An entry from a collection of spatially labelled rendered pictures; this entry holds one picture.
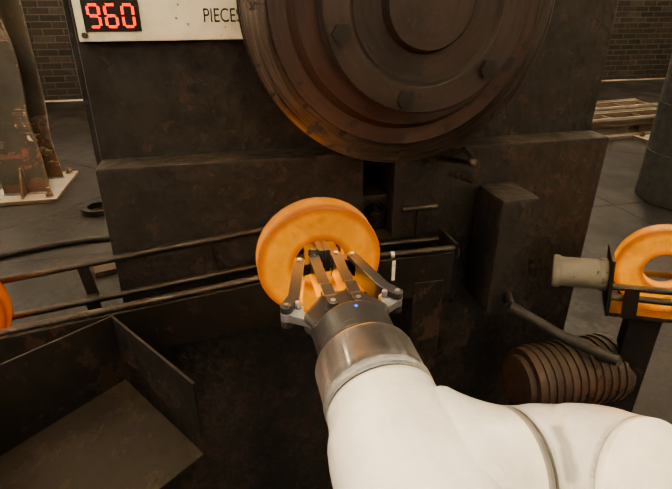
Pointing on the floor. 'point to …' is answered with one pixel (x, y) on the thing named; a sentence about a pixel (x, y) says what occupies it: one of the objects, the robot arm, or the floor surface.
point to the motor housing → (565, 373)
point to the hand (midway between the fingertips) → (318, 246)
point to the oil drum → (659, 153)
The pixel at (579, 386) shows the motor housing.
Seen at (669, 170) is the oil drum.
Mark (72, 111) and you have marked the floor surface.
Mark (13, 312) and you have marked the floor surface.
